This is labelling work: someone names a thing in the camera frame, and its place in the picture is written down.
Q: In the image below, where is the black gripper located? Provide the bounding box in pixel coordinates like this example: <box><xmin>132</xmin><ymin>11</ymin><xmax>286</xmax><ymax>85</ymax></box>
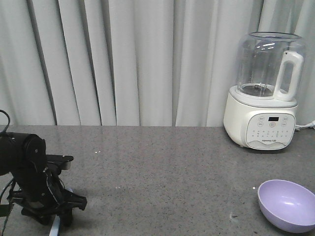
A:
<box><xmin>7</xmin><ymin>154</ymin><xmax>87</xmax><ymax>227</ymax></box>

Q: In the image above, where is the light blue plastic spoon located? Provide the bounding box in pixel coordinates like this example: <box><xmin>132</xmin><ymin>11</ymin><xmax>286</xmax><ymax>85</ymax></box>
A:
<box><xmin>49</xmin><ymin>188</ymin><xmax>73</xmax><ymax>236</ymax></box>

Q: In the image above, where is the purple plastic bowl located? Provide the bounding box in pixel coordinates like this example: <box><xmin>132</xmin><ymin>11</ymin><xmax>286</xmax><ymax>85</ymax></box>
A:
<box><xmin>257</xmin><ymin>179</ymin><xmax>315</xmax><ymax>233</ymax></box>

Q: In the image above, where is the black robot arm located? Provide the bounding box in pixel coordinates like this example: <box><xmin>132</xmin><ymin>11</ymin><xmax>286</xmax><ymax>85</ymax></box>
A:
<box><xmin>0</xmin><ymin>132</ymin><xmax>87</xmax><ymax>226</ymax></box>

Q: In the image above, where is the white pleated curtain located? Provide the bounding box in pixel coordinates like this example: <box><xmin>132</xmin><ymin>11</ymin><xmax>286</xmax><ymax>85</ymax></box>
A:
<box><xmin>0</xmin><ymin>0</ymin><xmax>315</xmax><ymax>126</ymax></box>

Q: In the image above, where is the white blender with glass jar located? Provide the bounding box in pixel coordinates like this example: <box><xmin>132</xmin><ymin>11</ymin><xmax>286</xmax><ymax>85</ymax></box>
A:
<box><xmin>223</xmin><ymin>32</ymin><xmax>306</xmax><ymax>150</ymax></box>

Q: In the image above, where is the white blender power cable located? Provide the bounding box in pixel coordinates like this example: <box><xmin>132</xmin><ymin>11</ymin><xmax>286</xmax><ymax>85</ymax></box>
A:
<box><xmin>294</xmin><ymin>120</ymin><xmax>315</xmax><ymax>132</ymax></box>

